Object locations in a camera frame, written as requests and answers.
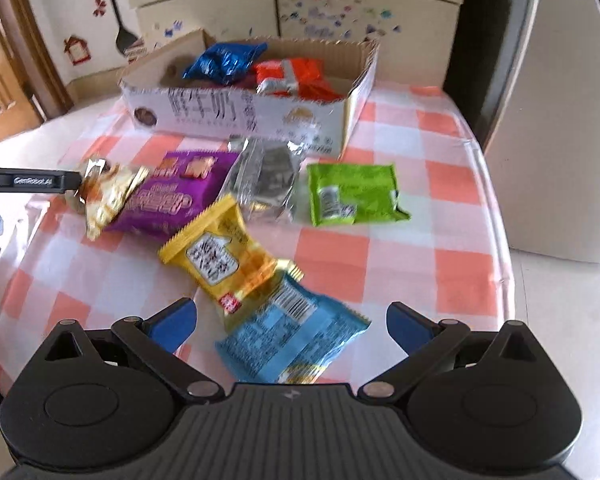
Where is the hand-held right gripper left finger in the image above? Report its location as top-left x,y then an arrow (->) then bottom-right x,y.
44,297 -> 227,403

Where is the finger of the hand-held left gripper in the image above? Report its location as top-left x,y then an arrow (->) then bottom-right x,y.
57,170 -> 85,209

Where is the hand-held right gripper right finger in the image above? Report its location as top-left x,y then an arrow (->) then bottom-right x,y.
357,301 -> 540,402

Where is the cream croissant snack packet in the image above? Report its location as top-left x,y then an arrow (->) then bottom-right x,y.
77,156 -> 150,241

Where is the yellow snack packet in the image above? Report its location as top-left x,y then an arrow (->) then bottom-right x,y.
159,195 -> 305,331

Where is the light blue snack packet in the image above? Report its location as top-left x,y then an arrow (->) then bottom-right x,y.
215,275 -> 372,386

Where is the purple snack packet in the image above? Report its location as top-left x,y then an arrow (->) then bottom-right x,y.
102,150 -> 241,236

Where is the green snack packet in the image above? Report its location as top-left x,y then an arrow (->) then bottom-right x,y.
306,162 -> 411,227

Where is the cardboard box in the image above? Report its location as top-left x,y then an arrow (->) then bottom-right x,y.
117,29 -> 381,161

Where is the silver foil snack packet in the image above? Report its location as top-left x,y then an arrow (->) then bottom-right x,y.
215,135 -> 306,223

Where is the blue foil snack packet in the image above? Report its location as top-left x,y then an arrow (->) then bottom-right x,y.
182,41 -> 268,86

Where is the red orange snack packet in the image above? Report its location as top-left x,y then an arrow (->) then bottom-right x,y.
252,57 -> 346,102

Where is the orange white checkered tablecloth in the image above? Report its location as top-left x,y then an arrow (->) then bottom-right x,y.
0,82 -> 516,391

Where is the wooden door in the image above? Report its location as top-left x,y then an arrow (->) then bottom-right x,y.
0,0 -> 73,146

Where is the cream cabinet with stickers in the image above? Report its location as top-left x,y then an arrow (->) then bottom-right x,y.
125,0 -> 468,91

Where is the red house wall sticker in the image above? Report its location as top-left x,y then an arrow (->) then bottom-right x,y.
62,35 -> 92,66

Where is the black vase flower wall decal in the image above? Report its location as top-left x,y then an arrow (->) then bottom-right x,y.
82,0 -> 141,53

